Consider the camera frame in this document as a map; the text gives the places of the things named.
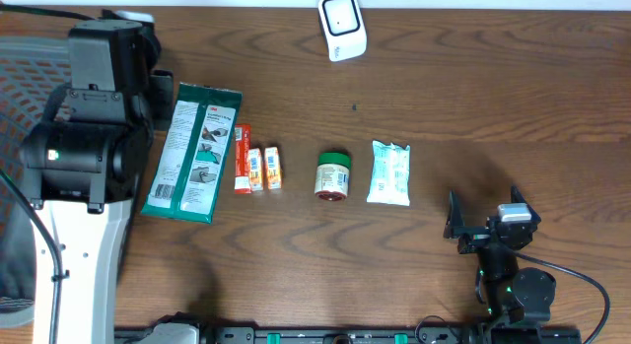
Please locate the orange tissue pack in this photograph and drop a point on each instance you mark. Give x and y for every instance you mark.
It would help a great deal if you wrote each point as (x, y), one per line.
(255, 173)
(272, 168)

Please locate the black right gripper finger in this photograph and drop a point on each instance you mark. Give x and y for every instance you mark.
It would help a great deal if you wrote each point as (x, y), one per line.
(454, 227)
(516, 196)

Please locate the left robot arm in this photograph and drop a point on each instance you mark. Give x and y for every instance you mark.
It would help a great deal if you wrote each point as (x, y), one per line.
(83, 168)

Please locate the light green tissue packet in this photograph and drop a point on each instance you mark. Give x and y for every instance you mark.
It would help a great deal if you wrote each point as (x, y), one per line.
(390, 174)

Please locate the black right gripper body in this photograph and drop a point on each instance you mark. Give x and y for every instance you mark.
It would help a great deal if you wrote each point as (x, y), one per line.
(473, 241)

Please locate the white barcode scanner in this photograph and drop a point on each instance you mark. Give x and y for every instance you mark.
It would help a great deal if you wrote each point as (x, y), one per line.
(343, 29)

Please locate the grey plastic mesh basket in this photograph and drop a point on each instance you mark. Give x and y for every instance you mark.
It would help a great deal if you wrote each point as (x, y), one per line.
(31, 68)

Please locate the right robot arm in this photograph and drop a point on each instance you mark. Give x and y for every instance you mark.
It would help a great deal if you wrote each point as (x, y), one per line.
(518, 299)

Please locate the red orange stick packet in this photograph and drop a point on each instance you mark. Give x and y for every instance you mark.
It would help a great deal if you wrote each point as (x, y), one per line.
(242, 139)

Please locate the white green packet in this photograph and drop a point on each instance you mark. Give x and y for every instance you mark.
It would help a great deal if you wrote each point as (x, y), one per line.
(188, 177)

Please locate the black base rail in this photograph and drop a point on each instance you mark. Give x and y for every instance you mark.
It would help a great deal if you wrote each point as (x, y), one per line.
(184, 333)

